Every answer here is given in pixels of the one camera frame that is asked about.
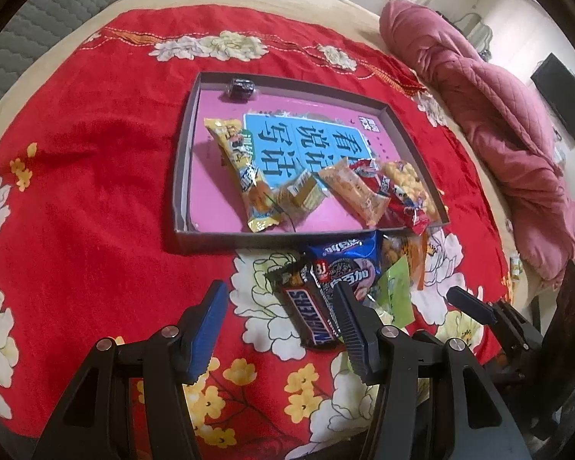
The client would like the red white snack packet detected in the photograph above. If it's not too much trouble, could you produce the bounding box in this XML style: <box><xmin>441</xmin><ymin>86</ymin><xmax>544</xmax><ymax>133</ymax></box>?
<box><xmin>350</xmin><ymin>158</ymin><xmax>433</xmax><ymax>235</ymax></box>

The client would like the clear bag of rice crackers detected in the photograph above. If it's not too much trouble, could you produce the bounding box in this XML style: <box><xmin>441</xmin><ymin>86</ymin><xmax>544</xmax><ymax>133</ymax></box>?
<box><xmin>382</xmin><ymin>160</ymin><xmax>439</xmax><ymax>221</ymax></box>

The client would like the orange cracker packet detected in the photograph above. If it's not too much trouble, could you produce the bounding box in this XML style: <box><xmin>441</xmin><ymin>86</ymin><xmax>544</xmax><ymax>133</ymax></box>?
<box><xmin>318</xmin><ymin>159</ymin><xmax>389</xmax><ymax>227</ymax></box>

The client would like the small gold snack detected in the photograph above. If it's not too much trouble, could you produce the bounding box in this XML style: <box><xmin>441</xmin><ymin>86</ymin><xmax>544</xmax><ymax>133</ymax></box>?
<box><xmin>277</xmin><ymin>169</ymin><xmax>326</xmax><ymax>220</ymax></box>

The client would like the yellow long snack packet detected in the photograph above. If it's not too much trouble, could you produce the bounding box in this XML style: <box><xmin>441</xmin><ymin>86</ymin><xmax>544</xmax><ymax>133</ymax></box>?
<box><xmin>203</xmin><ymin>117</ymin><xmax>281</xmax><ymax>233</ymax></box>

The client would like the dark chocolate candy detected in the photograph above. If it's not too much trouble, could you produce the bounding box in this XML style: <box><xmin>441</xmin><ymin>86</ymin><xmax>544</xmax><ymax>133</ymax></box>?
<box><xmin>225</xmin><ymin>78</ymin><xmax>256</xmax><ymax>103</ymax></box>

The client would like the green snack packet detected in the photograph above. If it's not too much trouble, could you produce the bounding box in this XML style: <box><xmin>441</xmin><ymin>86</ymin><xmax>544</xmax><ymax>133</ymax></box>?
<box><xmin>374</xmin><ymin>256</ymin><xmax>414</xmax><ymax>329</ymax></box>

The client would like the brown snickers bar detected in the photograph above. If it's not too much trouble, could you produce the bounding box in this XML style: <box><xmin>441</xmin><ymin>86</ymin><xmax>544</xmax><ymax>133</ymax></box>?
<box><xmin>266</xmin><ymin>259</ymin><xmax>342</xmax><ymax>350</ymax></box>

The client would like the orange clear snack bag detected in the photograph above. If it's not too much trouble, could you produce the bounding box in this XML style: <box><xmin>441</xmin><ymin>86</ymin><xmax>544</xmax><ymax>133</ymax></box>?
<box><xmin>381</xmin><ymin>232</ymin><xmax>429</xmax><ymax>291</ymax></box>

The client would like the blue cookie packet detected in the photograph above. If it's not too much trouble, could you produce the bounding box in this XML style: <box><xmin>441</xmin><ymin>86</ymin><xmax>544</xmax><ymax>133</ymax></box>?
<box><xmin>304</xmin><ymin>232</ymin><xmax>381</xmax><ymax>301</ymax></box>

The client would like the pink quilted duvet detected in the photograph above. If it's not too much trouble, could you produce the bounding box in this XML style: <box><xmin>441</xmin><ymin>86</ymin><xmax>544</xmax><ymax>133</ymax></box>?
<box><xmin>379</xmin><ymin>0</ymin><xmax>575</xmax><ymax>284</ymax></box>

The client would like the black television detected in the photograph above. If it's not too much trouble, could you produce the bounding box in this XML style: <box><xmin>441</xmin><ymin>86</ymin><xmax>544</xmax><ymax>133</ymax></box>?
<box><xmin>531</xmin><ymin>53</ymin><xmax>575</xmax><ymax>141</ymax></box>

